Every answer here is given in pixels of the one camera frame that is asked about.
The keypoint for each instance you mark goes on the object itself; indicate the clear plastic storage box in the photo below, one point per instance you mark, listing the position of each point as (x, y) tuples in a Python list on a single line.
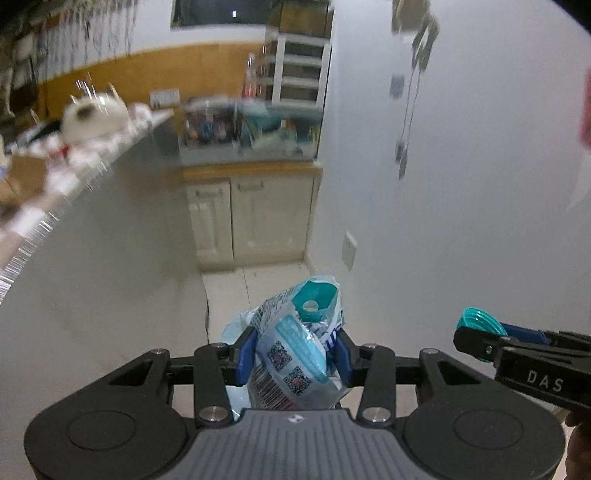
[(210, 127)]

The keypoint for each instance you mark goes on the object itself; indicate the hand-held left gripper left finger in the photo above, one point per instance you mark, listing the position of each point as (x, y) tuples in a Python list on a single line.
[(244, 357)]

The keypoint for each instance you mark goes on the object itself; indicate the cream floor cabinet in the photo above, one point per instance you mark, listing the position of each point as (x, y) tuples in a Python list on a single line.
[(268, 217)]

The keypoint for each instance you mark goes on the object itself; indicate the clear plastic bottle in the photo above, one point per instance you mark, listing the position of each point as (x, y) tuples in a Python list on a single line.
[(250, 78)]

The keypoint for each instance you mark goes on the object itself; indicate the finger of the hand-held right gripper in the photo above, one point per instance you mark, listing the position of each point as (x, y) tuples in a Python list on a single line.
[(526, 333), (475, 344)]

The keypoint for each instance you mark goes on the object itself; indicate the teal bottle cap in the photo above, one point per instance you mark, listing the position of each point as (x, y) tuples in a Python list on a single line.
[(475, 318)]

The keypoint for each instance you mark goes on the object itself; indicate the brown cardboard box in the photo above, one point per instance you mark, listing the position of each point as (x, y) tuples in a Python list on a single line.
[(21, 177)]

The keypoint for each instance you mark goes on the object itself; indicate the white fringed wall hanging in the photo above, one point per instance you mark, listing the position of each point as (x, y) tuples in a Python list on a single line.
[(92, 37)]

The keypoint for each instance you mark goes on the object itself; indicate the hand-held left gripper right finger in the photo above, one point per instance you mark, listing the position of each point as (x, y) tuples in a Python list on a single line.
[(344, 364)]

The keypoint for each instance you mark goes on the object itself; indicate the white drawer unit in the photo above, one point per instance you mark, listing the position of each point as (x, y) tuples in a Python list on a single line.
[(300, 69)]

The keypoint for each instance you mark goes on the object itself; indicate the white wall switch plate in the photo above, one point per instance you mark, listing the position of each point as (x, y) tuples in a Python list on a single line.
[(349, 251)]

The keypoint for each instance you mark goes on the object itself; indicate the plastic wet wipes packet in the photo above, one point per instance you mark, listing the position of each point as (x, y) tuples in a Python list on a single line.
[(295, 350)]

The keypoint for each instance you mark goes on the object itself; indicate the white cat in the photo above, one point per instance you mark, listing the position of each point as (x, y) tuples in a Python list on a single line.
[(92, 115)]

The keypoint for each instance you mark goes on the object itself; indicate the pink wall poster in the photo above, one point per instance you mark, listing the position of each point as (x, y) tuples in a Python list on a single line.
[(585, 110)]

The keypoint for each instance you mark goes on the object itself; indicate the dark window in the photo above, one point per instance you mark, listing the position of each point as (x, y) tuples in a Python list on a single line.
[(217, 11)]

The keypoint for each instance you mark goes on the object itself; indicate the white double wall socket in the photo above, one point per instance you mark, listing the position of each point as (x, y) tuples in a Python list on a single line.
[(165, 98)]

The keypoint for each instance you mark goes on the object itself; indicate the person's right hand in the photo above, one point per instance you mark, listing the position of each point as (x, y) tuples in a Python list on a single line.
[(581, 443)]

